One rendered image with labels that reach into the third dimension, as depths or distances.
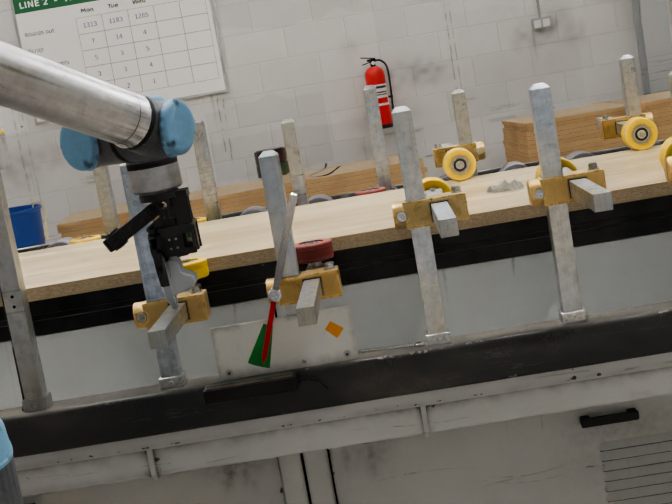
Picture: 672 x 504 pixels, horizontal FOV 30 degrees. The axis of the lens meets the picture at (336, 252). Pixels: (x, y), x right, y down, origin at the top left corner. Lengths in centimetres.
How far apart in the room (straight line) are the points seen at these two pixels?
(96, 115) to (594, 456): 131
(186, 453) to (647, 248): 99
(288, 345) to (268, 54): 717
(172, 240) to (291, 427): 43
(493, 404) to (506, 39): 734
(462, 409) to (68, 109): 96
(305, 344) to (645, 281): 71
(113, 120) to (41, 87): 15
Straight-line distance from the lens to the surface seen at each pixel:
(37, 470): 248
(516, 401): 238
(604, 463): 268
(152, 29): 941
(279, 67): 940
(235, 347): 232
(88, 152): 208
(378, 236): 249
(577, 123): 837
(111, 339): 258
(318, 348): 231
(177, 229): 220
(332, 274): 228
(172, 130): 199
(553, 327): 232
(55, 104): 185
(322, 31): 942
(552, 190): 228
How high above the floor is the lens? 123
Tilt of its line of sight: 8 degrees down
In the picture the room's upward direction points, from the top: 10 degrees counter-clockwise
